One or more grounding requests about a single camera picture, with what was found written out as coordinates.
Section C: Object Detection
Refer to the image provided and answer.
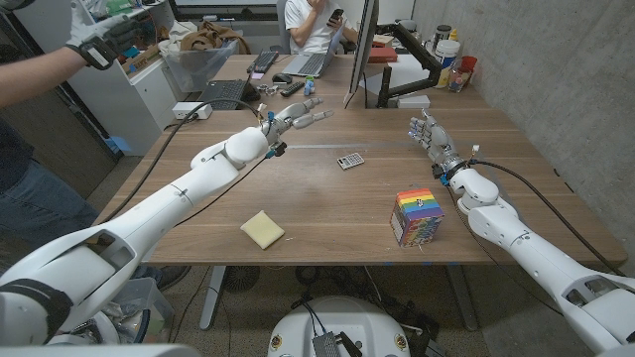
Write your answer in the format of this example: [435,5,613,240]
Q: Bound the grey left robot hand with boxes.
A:
[261,96,335,146]

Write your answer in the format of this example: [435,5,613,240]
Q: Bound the standing person's gloved hand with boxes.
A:
[63,0,145,71]

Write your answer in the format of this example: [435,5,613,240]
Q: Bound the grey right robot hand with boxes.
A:
[407,109,467,174]

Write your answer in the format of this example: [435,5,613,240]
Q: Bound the standing person's bare forearm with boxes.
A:
[0,45,88,108]

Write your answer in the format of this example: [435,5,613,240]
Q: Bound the white pocket calculator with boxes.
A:
[336,152,366,171]

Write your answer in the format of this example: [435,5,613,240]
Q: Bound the rainbow sticky note cube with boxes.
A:
[389,187,445,249]

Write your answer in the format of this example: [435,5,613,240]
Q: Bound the yellow sponge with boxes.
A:
[239,209,287,251]

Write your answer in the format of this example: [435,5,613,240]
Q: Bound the black remote control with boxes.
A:
[280,80,306,98]

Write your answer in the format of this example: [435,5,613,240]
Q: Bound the flat white box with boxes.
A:
[396,94,432,110]

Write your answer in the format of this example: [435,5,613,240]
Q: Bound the cardboard box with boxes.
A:
[121,43,163,75]

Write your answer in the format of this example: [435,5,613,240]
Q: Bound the silver laptop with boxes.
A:
[281,27,346,79]

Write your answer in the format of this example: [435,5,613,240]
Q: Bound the slim black keyboard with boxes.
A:
[246,49,280,75]

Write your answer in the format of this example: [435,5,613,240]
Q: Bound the clear cup with items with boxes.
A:
[447,66,471,94]

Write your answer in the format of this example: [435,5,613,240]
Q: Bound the white cabinet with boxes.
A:
[14,0,180,158]

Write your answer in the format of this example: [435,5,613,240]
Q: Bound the wide black keyboard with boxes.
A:
[196,78,262,111]

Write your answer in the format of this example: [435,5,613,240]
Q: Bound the white tub container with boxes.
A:
[434,39,461,89]

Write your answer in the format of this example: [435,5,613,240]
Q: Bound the grey office chair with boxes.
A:
[274,0,295,55]

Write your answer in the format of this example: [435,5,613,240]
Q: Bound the seated person white shirt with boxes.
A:
[283,0,359,56]

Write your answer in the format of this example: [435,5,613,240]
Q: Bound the black computer monitor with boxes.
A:
[344,0,381,105]

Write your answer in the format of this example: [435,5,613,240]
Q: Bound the red book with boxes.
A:
[366,46,399,64]

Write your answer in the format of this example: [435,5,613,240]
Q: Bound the white power strip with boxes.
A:
[172,101,213,121]

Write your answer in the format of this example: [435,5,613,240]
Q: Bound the dark jar black lid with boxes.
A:
[432,24,452,51]

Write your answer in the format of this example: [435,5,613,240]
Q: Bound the clear plastic bin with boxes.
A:
[162,39,239,94]

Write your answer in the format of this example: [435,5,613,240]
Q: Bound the brown jacket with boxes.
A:
[179,20,252,55]

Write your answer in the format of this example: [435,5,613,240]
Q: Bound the black framed whiteboard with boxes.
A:
[168,0,279,22]

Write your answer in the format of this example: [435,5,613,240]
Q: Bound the grey table leg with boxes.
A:
[444,265,480,332]
[198,265,227,331]

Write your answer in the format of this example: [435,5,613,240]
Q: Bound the round black floor fan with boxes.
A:
[221,265,262,295]

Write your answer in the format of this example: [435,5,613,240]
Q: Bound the standing person dark clothes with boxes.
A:
[0,116,100,287]

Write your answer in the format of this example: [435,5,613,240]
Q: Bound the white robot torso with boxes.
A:
[267,296,412,357]

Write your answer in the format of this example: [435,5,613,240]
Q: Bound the clear plastic floor container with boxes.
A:
[106,276,176,344]

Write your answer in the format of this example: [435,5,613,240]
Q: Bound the black monitor cable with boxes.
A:
[343,72,369,110]

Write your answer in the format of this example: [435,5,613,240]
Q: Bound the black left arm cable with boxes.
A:
[101,97,264,224]

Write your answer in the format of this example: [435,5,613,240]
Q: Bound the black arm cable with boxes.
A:
[465,159,624,278]
[101,97,264,224]

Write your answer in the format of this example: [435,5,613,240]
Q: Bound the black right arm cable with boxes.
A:
[465,159,624,278]

